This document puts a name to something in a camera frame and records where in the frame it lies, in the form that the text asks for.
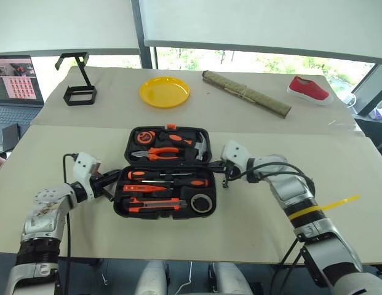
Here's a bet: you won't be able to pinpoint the thin white cord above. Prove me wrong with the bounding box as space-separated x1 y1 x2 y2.
177 259 194 295

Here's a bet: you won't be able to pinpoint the black metal stand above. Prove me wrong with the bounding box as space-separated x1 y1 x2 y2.
55 52 98 107

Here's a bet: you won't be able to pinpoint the small black box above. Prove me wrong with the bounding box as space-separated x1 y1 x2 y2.
1 123 21 152

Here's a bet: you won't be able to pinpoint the white charger with cable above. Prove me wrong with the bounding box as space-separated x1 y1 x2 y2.
343 93 358 109

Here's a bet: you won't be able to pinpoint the open laptop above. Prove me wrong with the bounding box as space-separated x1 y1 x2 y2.
0 55 45 125

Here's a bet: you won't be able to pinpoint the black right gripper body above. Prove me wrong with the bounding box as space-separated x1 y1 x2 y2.
221 159 242 189

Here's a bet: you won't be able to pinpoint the grey tape roll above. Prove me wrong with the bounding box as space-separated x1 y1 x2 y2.
190 193 214 214

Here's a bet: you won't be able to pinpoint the orange black tape measure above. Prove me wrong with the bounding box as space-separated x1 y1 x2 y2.
135 130 156 145

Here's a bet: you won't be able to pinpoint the rolled bamboo mat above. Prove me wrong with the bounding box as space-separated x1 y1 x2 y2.
202 70 293 119

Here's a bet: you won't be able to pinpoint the white roller blind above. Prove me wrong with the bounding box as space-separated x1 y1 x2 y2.
138 0 382 66
0 0 141 58

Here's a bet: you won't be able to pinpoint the claw hammer orange black handle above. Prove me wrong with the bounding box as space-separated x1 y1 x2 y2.
157 132 209 162

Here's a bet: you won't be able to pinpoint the yellow plastic plate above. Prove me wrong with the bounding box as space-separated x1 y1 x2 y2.
139 76 191 109

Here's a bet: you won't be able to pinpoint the dark monitor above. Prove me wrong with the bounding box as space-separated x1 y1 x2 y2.
350 63 382 116

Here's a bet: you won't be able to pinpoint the orange handled pliers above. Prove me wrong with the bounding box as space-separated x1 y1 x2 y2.
130 146 181 162

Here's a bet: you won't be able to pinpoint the orange black utility knife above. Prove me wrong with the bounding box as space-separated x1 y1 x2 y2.
127 197 188 214

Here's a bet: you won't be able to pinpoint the dark window frame post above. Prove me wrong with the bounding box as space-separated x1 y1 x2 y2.
130 0 159 70

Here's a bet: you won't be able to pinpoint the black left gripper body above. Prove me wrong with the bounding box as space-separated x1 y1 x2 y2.
89 173 115 202

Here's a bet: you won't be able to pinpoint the black plastic tool case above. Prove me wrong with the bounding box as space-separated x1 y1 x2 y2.
113 124 217 220

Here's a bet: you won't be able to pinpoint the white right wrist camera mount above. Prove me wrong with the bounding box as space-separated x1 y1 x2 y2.
220 140 252 179

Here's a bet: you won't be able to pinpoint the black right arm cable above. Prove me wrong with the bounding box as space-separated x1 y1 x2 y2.
239 162 316 295

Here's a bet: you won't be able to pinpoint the orange black screwdriver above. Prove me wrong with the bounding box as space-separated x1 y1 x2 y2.
147 177 210 189
126 170 193 182

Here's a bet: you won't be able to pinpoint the red canvas shoe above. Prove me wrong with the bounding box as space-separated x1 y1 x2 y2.
286 75 334 106

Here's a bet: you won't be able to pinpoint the orange test pen screwdriver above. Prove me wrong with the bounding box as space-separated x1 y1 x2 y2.
122 184 173 193

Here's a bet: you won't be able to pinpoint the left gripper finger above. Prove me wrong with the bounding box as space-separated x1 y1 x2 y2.
101 184 116 202
98 168 122 183

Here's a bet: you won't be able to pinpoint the grey rounded shell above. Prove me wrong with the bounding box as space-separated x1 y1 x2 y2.
208 260 254 295
133 260 168 295

